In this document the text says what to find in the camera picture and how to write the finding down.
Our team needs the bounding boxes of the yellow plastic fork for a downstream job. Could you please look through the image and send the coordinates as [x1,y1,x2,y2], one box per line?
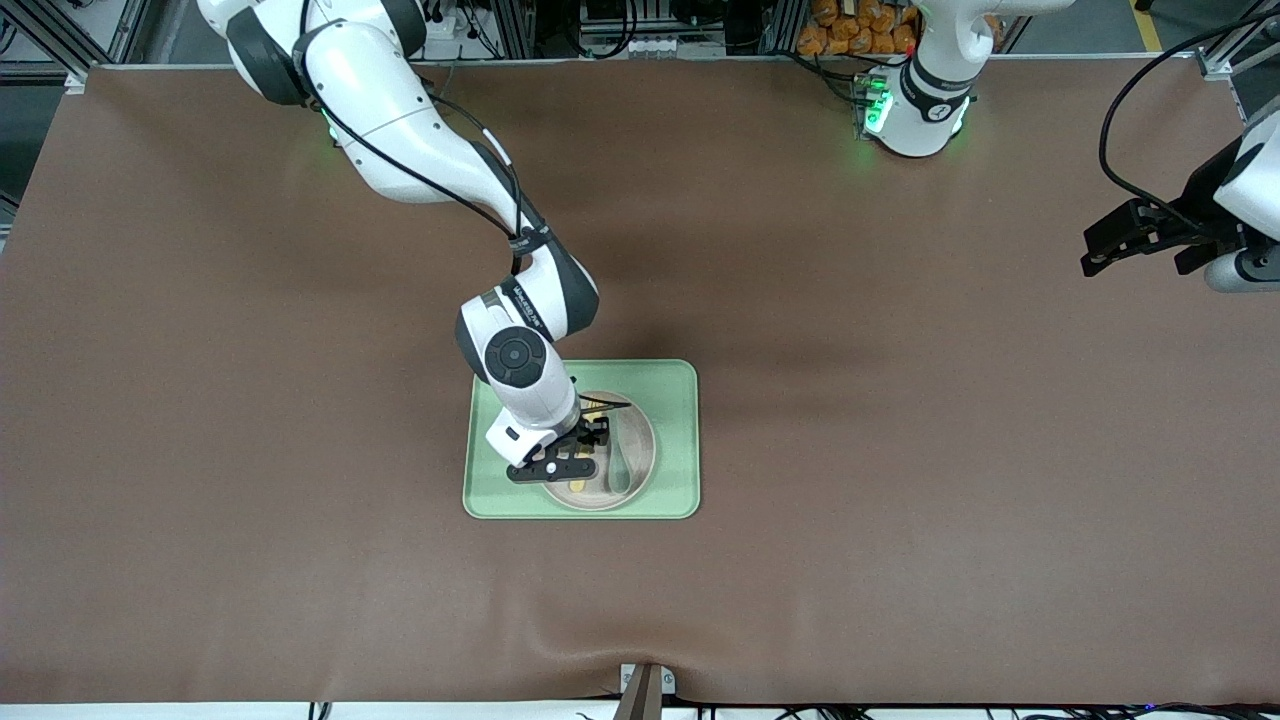
[575,398,606,494]

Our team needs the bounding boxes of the beige round plate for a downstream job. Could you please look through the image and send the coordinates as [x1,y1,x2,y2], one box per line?
[540,388,659,513]

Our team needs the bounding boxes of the grey-green plastic spoon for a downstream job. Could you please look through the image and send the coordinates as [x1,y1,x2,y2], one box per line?
[600,410,633,494]

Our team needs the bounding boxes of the light green rectangular tray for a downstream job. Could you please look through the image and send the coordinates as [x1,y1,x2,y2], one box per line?
[462,359,701,521]

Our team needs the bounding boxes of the brown table mat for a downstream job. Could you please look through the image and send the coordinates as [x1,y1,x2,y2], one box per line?
[0,60,1280,706]

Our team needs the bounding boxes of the pile of orange objects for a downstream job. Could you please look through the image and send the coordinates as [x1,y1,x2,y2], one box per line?
[797,0,919,58]

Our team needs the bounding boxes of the white power strip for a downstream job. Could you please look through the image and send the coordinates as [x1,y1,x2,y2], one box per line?
[420,0,481,43]

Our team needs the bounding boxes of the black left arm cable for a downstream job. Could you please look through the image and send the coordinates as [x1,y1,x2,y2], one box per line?
[1098,10,1280,241]

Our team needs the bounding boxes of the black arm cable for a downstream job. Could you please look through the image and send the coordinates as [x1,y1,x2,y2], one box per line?
[1098,10,1280,241]
[295,20,632,412]

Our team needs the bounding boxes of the aluminium frame profile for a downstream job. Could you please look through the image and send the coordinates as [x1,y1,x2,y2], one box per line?
[0,0,151,93]
[1195,0,1280,81]

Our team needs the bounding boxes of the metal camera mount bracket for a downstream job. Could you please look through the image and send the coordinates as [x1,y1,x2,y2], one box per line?
[619,662,677,720]

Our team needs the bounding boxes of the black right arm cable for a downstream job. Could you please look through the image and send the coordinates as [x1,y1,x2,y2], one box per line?
[295,20,632,412]

